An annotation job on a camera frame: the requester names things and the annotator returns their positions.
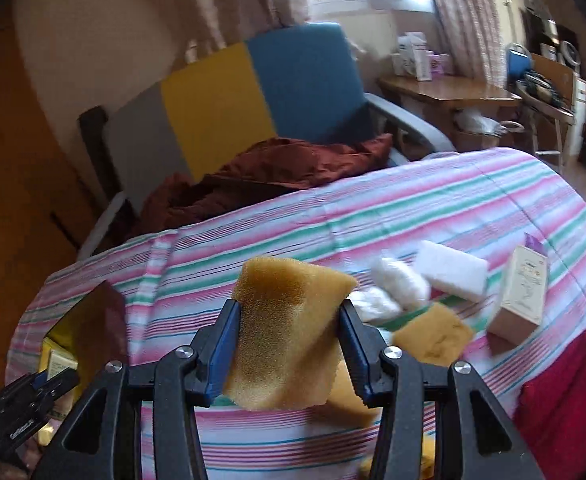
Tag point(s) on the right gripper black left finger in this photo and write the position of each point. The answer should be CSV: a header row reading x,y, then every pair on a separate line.
x,y
101,438

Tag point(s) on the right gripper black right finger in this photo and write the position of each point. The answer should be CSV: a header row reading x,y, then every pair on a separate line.
x,y
474,436

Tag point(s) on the right patterned curtain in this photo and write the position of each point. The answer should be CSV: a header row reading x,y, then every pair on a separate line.
x,y
472,32

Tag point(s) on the white plastic wrapped ball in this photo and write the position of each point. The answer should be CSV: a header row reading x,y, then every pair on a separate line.
x,y
403,284

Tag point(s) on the white box on table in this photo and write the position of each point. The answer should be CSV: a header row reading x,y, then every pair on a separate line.
x,y
414,59

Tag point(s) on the yellow sponge block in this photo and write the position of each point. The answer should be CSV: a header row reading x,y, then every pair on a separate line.
x,y
287,352
438,336

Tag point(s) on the dark red crumpled cloth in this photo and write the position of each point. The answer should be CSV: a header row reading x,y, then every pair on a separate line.
x,y
266,170

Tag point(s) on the striped pink green bedsheet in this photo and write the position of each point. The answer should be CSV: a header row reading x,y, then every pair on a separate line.
x,y
484,203

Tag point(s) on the wooden side table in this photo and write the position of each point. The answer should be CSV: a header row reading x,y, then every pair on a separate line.
x,y
438,101

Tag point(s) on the blue bag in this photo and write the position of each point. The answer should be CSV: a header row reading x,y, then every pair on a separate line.
x,y
518,61

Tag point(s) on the gold tin box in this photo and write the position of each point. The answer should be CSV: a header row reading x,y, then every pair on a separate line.
x,y
92,333

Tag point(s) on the white foam sponge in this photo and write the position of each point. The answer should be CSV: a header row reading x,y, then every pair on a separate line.
x,y
452,271

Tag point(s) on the grey yellow blue armchair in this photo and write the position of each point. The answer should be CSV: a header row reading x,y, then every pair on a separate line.
x,y
300,82

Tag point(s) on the patterned curtain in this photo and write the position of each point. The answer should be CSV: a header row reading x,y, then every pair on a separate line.
x,y
217,24
472,32

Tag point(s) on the purple box on table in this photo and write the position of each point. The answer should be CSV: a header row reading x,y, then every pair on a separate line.
x,y
441,64

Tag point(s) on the yellow sponge at bottom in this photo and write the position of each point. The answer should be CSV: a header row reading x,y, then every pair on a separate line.
x,y
343,406

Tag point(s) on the metal frame stand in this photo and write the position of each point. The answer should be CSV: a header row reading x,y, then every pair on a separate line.
x,y
558,119

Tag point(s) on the wooden wardrobe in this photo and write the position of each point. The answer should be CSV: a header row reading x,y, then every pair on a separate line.
x,y
45,212

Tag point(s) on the cream herbal cream box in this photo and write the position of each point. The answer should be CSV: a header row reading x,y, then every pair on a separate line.
x,y
519,308

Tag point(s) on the red cloth bottom right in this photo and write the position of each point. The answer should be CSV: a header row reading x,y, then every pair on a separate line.
x,y
551,414

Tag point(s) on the white plastic wrapped lump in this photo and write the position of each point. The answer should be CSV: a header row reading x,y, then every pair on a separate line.
x,y
374,306

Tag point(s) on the left patterned curtain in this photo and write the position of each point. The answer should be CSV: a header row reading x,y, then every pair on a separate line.
x,y
217,24

